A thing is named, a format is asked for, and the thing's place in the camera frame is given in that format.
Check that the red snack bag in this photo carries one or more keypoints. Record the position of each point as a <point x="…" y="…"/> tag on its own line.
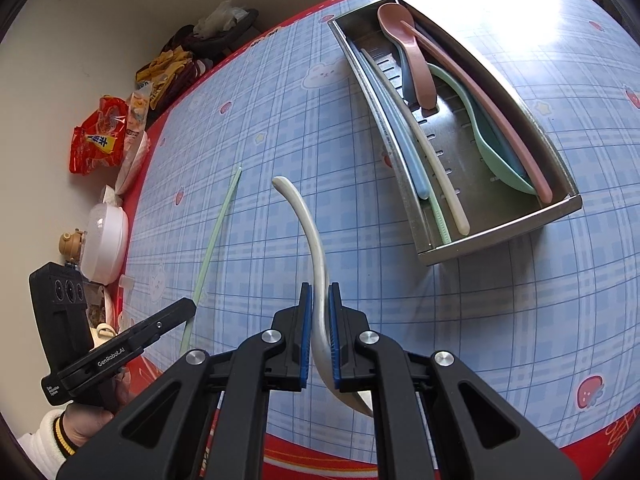
<point x="100" y="135"/>

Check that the person's left hand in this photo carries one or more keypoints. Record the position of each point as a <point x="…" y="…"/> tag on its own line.
<point x="85" y="425"/>

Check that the clear snack packet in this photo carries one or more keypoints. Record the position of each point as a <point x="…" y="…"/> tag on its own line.
<point x="137" y="107"/>

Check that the blue spoon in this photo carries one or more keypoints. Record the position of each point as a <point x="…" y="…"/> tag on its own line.
<point x="407" y="80"/>

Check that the white bowl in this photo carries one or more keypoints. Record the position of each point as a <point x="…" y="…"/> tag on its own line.
<point x="131" y="170"/>

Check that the blue plaid table mat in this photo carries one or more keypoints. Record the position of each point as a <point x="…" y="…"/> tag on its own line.
<point x="300" y="125"/>

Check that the green chopstick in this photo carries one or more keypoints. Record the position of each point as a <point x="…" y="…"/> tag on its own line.
<point x="215" y="240"/>
<point x="442" y="227"/>

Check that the white lidded pot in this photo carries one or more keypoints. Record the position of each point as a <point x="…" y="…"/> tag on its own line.
<point x="105" y="240"/>

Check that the pink chopstick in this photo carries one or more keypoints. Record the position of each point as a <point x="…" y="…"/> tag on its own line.
<point x="500" y="105"/>

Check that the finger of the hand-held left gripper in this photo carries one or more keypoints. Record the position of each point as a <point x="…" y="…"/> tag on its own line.
<point x="172" y="316"/>

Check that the white chopstick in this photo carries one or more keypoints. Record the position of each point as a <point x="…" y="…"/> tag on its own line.
<point x="435" y="170"/>

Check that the white spoon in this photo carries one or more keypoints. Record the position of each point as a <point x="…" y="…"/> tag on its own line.
<point x="312" y="240"/>

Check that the dark stool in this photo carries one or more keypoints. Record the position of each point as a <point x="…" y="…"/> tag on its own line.
<point x="225" y="42"/>

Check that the green spoon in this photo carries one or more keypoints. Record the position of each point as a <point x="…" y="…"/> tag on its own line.
<point x="495" y="160"/>

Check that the white mug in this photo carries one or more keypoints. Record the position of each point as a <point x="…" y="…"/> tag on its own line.
<point x="105" y="332"/>

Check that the metal utensil tray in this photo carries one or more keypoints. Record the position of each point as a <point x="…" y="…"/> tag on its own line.
<point x="500" y="240"/>

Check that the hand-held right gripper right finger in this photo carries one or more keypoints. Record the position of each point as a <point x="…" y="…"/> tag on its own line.
<point x="334" y="330"/>

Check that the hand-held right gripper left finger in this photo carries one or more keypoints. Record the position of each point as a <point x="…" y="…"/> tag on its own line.
<point x="304" y="330"/>

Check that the person's left forearm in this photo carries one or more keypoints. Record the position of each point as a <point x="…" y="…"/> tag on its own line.
<point x="42" y="445"/>

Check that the white plastic bag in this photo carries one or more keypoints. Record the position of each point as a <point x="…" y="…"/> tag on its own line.
<point x="220" y="17"/>

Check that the bowl with food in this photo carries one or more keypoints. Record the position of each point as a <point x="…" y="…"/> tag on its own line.
<point x="97" y="310"/>

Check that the pink spoon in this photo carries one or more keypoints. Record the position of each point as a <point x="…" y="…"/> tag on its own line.
<point x="395" y="17"/>

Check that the yellow clothes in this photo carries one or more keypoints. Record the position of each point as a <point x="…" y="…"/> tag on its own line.
<point x="165" y="67"/>

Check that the brown bear bottle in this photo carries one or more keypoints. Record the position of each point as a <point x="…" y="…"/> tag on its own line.
<point x="72" y="245"/>

